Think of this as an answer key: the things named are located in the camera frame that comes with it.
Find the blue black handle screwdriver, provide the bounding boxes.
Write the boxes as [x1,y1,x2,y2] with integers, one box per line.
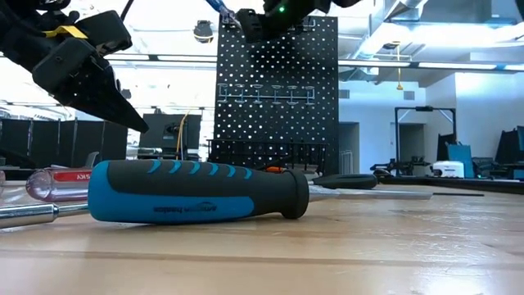
[87,158,434,225]

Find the yellow ceiling pendant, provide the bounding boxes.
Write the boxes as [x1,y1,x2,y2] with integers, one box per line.
[395,43,404,92]

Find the plain black handle screwdriver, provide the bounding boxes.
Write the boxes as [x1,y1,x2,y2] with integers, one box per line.
[313,173,378,191]

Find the black metal rack frame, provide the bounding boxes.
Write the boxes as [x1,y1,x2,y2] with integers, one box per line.
[394,105,458,175]

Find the black metal pegboard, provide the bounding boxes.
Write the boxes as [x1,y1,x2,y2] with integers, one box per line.
[208,15,340,176]

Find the grey black handle nut driver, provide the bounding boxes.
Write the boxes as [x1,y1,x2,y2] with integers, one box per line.
[0,202,89,229]

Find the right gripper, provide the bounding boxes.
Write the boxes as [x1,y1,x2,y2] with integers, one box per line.
[236,0,362,44]

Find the white box device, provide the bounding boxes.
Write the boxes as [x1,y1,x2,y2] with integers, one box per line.
[431,160,467,179]

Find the yellow cable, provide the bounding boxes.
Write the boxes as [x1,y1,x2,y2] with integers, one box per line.
[174,110,192,161]

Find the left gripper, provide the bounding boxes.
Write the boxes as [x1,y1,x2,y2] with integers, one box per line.
[0,10,151,135]

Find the black dome ceiling fixture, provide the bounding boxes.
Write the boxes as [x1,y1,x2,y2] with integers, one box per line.
[192,20,215,44]

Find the silver ring holder rail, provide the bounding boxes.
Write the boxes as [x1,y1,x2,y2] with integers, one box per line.
[217,83,316,107]

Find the black computer monitor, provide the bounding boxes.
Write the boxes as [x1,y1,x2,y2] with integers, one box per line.
[138,113,203,161]

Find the black equipment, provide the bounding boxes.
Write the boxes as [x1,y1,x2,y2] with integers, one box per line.
[494,126,524,167]

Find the black partition screens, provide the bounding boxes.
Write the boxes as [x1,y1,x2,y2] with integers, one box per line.
[0,118,129,170]

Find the small red clear-handle screwdriver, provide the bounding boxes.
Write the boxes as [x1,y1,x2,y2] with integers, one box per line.
[25,166,93,202]

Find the silver hook rail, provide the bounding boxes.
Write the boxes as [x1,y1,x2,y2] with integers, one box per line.
[286,16,317,34]

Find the blue box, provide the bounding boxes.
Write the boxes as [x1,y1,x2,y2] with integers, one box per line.
[445,142,476,179]

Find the yellow tape strip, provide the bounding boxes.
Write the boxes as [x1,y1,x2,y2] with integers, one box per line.
[43,25,89,40]

